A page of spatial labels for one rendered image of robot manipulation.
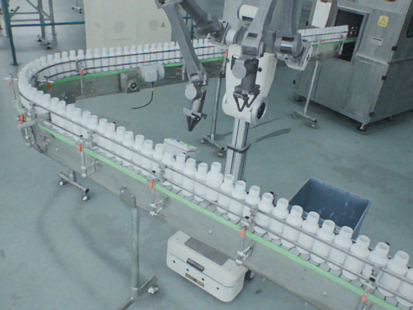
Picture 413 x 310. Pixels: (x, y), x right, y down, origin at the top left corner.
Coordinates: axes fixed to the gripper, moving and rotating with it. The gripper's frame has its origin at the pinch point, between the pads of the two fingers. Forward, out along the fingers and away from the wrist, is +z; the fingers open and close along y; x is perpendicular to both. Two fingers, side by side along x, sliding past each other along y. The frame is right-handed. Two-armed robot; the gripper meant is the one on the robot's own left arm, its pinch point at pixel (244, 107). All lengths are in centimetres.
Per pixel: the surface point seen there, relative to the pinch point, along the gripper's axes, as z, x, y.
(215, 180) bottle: 25.5, -1.5, -17.9
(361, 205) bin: 49, -49, 45
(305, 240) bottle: 34, -41, -17
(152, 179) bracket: 32.5, 23.6, -26.8
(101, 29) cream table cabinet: 66, 341, 227
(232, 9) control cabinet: 59, 317, 517
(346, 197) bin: 48, -41, 45
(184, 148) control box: 28.3, 26.4, -2.3
